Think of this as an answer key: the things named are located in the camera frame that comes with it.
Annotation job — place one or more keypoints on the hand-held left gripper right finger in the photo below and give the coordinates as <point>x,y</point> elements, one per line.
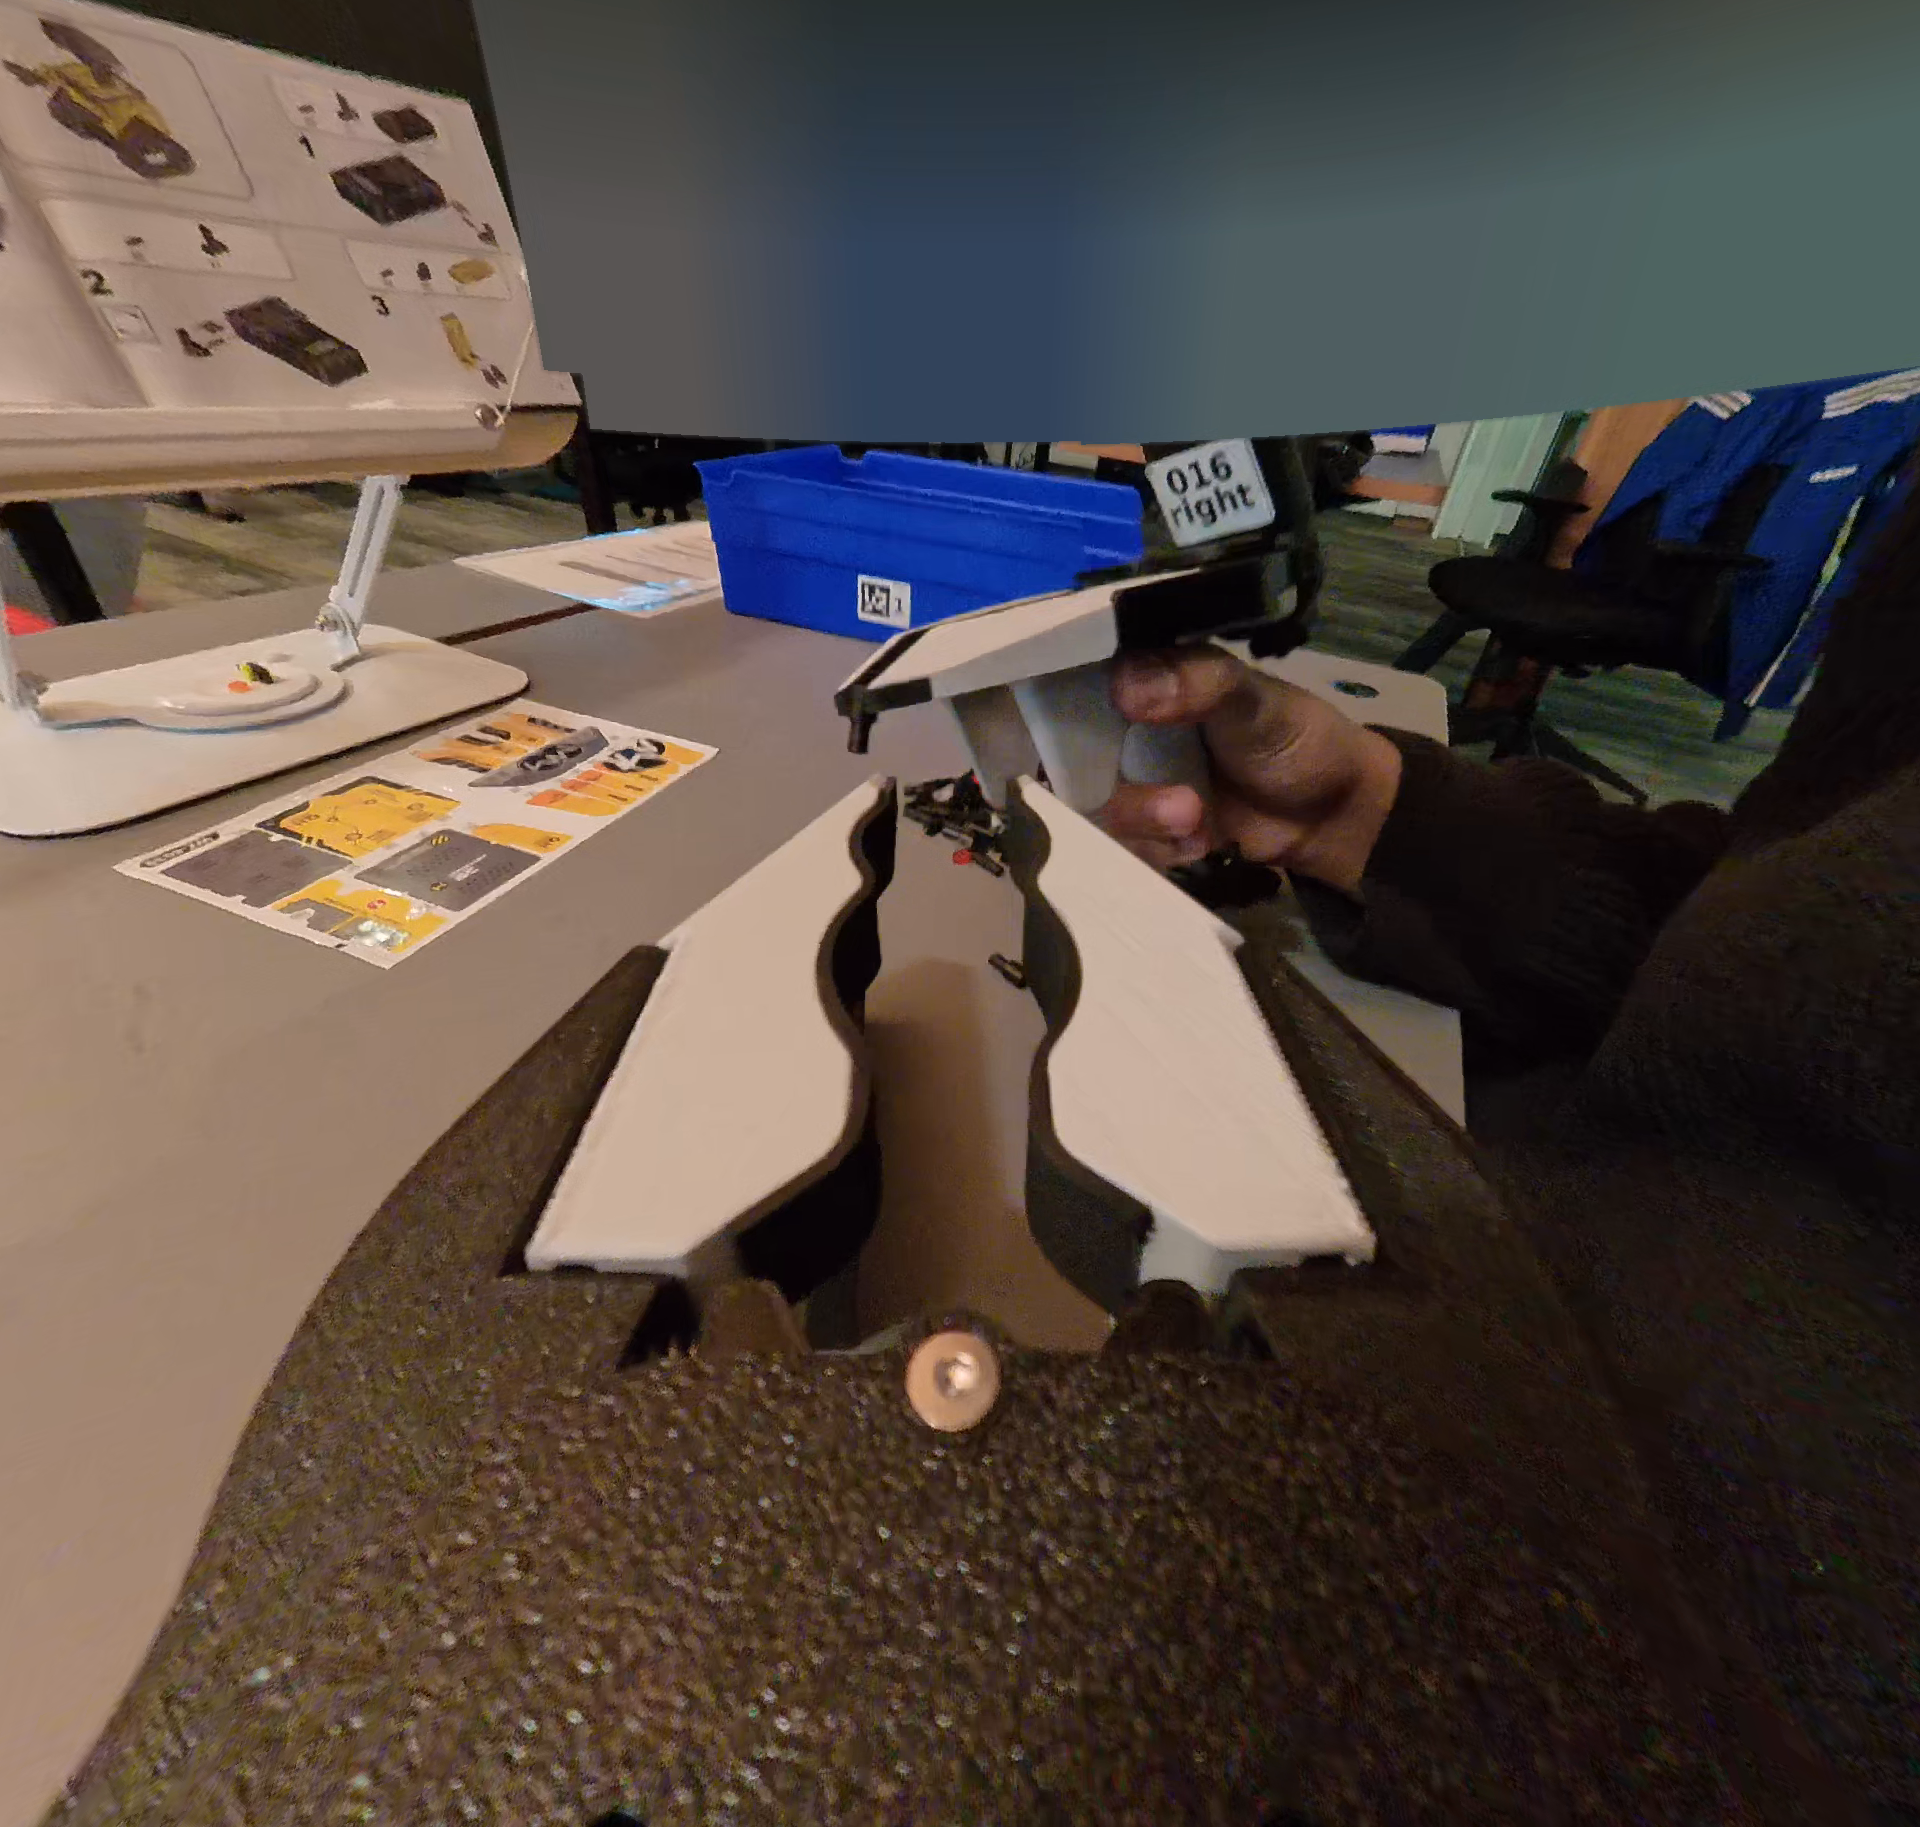
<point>1200,1092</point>

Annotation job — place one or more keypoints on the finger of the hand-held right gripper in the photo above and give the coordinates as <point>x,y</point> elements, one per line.
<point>1034,612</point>
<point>990,668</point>

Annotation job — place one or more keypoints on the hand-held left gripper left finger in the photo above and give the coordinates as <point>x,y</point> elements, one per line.
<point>704,1092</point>

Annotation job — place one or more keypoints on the pile of black plastic pins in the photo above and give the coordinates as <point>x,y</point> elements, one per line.
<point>952,808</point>

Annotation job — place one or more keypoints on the person's right hand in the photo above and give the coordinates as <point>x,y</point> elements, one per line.
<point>1275,778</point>

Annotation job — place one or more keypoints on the blue plastic bin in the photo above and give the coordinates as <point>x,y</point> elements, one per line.
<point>930,536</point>

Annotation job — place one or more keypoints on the black office chair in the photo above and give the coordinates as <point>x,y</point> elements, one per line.
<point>1561,598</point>

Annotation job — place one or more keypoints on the white paper sheet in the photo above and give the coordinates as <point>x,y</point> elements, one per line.
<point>601,568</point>

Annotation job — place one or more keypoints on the yellow sticker sheet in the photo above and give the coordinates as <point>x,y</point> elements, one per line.
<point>390,838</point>

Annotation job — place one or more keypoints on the blue striped jacket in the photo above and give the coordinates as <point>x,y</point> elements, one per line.
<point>1771,506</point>

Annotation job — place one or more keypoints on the person's dark clothed torso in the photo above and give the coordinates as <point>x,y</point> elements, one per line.
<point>1801,1108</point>

